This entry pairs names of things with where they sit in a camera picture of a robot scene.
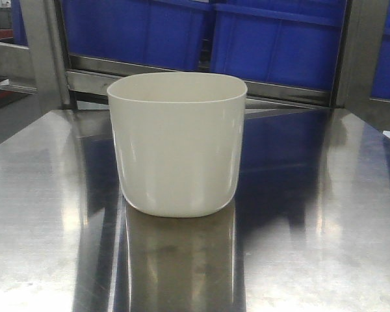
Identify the blue crate centre left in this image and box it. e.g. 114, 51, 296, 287
62, 1, 213, 71

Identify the stainless steel shelf frame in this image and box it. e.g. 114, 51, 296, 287
0, 1, 390, 113

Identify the blue crate centre right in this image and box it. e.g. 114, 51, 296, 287
210, 1, 346, 90

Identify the white plastic bin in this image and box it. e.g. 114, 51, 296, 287
107, 72, 248, 218

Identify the blue crate far left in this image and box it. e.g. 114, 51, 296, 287
11, 0, 28, 46

